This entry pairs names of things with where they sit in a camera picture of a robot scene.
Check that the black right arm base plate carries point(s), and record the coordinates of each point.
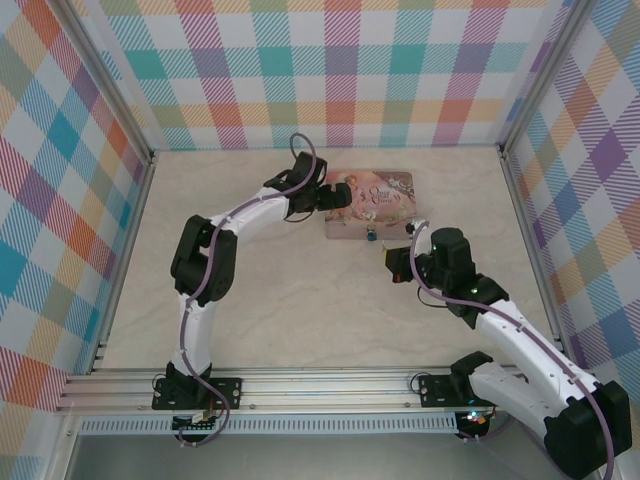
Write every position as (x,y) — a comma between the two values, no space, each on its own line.
(437,390)

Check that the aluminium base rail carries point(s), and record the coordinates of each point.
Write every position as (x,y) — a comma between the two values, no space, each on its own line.
(320,387)

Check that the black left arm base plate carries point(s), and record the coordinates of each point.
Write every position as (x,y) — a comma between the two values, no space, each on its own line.
(200,392)

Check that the pink illustrated tin box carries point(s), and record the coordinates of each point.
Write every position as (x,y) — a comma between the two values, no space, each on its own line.
(375,200)

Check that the small blue cube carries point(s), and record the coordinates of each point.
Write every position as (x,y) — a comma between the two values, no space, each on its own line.
(371,234)

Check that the aluminium frame post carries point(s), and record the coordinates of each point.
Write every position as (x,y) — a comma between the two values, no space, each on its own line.
(107,82)
(540,80)

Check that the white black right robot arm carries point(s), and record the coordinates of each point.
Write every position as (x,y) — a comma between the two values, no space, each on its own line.
(530,360)

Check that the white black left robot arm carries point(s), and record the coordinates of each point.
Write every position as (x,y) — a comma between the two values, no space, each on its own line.
(197,320)

